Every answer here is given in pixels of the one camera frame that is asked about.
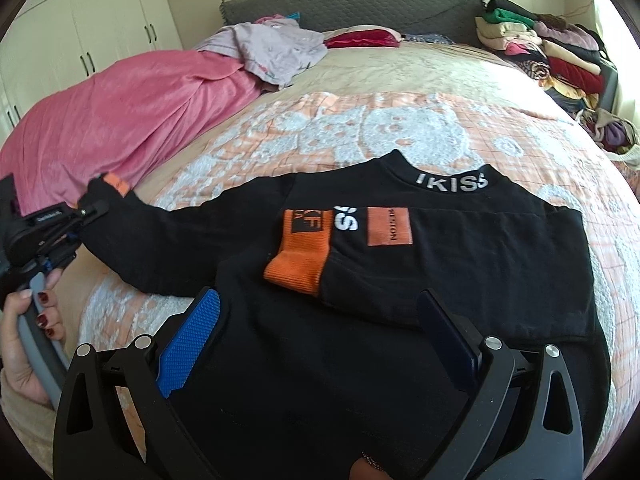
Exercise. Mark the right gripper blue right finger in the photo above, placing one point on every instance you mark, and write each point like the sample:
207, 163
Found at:
455, 341

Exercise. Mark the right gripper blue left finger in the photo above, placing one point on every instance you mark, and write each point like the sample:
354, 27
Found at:
188, 334

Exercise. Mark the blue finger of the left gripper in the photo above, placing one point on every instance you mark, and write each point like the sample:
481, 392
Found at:
85, 215

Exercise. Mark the black IKISS sweatshirt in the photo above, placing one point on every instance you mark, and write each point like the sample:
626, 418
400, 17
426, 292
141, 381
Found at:
322, 359

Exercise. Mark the floral basket of clothes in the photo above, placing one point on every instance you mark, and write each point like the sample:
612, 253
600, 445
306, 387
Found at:
616, 136

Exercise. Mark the stack of folded clothes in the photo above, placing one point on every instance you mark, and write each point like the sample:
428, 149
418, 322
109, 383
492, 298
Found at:
563, 58

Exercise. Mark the left hand red nails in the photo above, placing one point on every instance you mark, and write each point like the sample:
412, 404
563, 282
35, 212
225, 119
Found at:
30, 339

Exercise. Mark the right hand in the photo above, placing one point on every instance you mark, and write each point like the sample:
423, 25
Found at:
366, 469

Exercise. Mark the pink blanket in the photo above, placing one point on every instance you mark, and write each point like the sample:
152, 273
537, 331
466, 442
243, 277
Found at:
128, 119

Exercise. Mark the white wardrobe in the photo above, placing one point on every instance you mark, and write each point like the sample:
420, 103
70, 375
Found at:
53, 44

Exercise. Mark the light purple garment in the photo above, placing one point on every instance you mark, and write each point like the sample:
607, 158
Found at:
275, 50

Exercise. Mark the peach white patterned bedspread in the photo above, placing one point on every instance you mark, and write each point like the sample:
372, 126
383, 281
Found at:
447, 110

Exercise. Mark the dark bedside cabinet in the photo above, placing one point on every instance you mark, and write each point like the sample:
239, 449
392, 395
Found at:
610, 84

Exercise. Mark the red satin pillow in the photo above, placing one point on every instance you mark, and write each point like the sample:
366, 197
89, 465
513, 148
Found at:
368, 38

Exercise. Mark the grey quilted headboard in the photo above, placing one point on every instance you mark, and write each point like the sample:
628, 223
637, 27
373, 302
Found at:
454, 19

